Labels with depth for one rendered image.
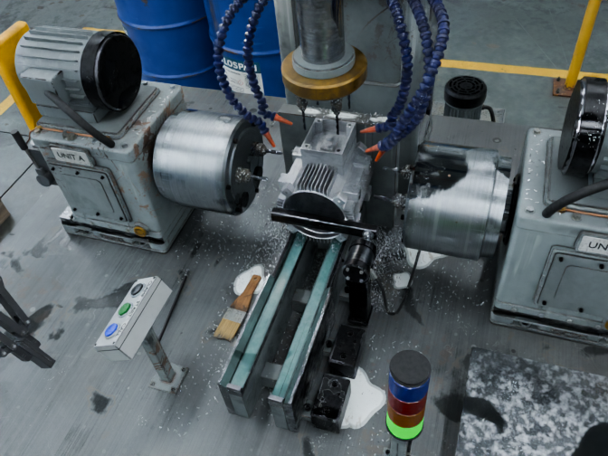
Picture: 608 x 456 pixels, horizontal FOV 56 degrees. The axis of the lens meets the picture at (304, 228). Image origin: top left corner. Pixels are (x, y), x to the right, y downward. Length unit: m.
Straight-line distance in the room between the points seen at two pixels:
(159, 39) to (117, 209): 1.79
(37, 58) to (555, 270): 1.22
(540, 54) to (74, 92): 3.07
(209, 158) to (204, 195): 0.09
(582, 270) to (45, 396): 1.19
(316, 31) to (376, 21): 0.26
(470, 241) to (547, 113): 2.27
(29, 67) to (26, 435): 0.83
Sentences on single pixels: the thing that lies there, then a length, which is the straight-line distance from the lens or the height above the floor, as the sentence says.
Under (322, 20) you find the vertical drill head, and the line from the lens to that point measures 1.14.
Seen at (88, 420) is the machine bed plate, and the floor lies 0.80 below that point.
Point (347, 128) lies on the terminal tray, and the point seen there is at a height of 1.14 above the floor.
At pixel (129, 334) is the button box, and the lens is 1.16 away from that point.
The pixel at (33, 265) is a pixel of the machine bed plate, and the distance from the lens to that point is 1.77.
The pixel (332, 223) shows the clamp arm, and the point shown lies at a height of 1.03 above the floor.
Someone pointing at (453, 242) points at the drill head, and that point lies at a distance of 1.26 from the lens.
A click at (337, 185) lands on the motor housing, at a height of 1.08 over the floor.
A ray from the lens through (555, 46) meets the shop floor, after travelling 4.07.
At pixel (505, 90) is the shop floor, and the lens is 3.60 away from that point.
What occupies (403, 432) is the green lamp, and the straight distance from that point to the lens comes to 1.00.
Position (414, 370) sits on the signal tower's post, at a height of 1.22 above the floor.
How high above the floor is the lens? 1.97
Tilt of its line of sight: 47 degrees down
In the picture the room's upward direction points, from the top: 7 degrees counter-clockwise
